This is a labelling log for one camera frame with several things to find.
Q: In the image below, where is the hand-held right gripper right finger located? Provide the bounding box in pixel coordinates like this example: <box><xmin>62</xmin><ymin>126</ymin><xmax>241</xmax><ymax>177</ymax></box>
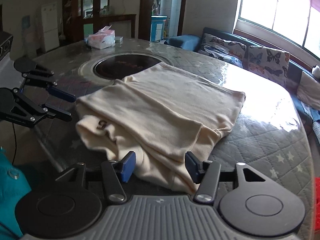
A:
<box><xmin>185</xmin><ymin>151</ymin><xmax>268</xmax><ymax>204</ymax></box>

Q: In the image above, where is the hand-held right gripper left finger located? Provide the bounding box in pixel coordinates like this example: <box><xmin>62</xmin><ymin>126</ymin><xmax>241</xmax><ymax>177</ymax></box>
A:
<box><xmin>55</xmin><ymin>151</ymin><xmax>137</xmax><ymax>204</ymax></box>

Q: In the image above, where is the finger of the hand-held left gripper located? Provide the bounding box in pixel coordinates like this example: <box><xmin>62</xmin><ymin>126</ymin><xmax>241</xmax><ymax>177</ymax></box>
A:
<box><xmin>7</xmin><ymin>89</ymin><xmax>72</xmax><ymax>128</ymax></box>
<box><xmin>22</xmin><ymin>66</ymin><xmax>76</xmax><ymax>102</ymax></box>

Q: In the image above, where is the cream garment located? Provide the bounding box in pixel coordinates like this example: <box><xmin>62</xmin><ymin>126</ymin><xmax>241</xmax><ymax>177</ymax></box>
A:
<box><xmin>75</xmin><ymin>62</ymin><xmax>247</xmax><ymax>195</ymax></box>

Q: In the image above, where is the white fridge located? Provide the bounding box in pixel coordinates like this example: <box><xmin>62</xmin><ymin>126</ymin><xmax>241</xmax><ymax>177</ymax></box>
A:
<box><xmin>41</xmin><ymin>2</ymin><xmax>60</xmax><ymax>53</ymax></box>

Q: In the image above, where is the built-in induction hob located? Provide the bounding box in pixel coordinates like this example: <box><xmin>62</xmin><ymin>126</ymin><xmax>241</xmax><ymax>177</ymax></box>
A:
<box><xmin>77</xmin><ymin>52</ymin><xmax>170</xmax><ymax>83</ymax></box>

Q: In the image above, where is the tissue pack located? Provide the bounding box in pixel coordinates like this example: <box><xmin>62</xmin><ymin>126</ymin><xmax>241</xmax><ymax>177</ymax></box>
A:
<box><xmin>84</xmin><ymin>25</ymin><xmax>116</xmax><ymax>50</ymax></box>

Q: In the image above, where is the wooden display cabinet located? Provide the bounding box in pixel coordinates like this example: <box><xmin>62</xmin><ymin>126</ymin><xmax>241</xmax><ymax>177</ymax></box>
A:
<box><xmin>61</xmin><ymin>0</ymin><xmax>112</xmax><ymax>42</ymax></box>

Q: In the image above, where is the teal clothing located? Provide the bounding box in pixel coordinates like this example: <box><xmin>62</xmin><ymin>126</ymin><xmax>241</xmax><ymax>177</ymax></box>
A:
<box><xmin>0</xmin><ymin>147</ymin><xmax>38</xmax><ymax>240</ymax></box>

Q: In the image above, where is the dark butterfly print cushion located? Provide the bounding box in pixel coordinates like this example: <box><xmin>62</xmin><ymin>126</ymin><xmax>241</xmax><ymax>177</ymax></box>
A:
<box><xmin>197</xmin><ymin>44</ymin><xmax>244</xmax><ymax>68</ymax></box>

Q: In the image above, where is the light blue cabinet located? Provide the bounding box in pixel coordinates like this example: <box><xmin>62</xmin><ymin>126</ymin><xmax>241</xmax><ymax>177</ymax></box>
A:
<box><xmin>151</xmin><ymin>15</ymin><xmax>167</xmax><ymax>42</ymax></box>

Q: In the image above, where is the blue corner sofa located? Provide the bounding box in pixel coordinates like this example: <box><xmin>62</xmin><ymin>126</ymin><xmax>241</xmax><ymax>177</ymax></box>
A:
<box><xmin>164</xmin><ymin>27</ymin><xmax>320</xmax><ymax>140</ymax></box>

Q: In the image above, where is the red perforated plastic stool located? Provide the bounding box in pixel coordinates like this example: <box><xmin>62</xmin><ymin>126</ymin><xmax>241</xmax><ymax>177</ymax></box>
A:
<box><xmin>312</xmin><ymin>180</ymin><xmax>320</xmax><ymax>220</ymax></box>

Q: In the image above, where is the blue patterned sofa cover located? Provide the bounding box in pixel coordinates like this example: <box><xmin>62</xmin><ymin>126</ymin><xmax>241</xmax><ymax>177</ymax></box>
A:
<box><xmin>299</xmin><ymin>101</ymin><xmax>320</xmax><ymax>140</ymax></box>

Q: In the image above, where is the large butterfly print pillow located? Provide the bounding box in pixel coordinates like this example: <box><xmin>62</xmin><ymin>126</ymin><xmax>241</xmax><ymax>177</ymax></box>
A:
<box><xmin>246</xmin><ymin>45</ymin><xmax>291</xmax><ymax>88</ymax></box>

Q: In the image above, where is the grey pillow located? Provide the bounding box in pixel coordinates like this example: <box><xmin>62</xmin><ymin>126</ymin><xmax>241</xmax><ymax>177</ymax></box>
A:
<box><xmin>296</xmin><ymin>70</ymin><xmax>320</xmax><ymax>103</ymax></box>

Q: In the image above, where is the window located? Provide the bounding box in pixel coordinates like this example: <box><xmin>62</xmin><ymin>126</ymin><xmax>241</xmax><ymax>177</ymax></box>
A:
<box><xmin>232</xmin><ymin>0</ymin><xmax>320</xmax><ymax>60</ymax></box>

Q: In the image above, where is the black cable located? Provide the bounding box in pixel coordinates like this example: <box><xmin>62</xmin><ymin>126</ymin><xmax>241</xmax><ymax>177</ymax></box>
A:
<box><xmin>11</xmin><ymin>124</ymin><xmax>18</xmax><ymax>164</ymax></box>

